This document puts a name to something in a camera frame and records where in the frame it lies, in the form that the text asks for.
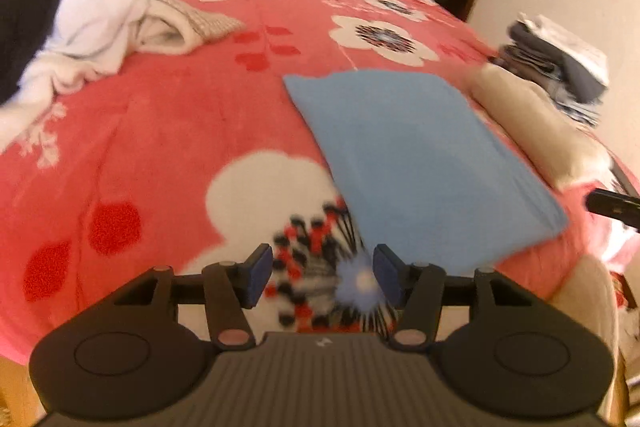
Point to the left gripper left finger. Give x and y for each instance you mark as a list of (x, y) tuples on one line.
[(148, 344)]

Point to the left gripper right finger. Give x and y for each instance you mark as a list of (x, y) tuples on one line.
[(495, 345)]

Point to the light blue t-shirt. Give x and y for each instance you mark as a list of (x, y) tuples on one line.
[(421, 173)]

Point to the stack of folded clothes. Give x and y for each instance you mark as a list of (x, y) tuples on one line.
[(572, 72)]

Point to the cream folded garment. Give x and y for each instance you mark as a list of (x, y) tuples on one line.
[(562, 153)]

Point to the red floral bed blanket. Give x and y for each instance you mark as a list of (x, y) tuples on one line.
[(183, 161)]

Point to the beige knit sweater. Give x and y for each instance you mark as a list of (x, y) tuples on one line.
[(173, 27)]

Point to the white fleece garment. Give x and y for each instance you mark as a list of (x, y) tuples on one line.
[(89, 40)]

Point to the black garment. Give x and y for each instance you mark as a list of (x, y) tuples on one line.
[(25, 27)]

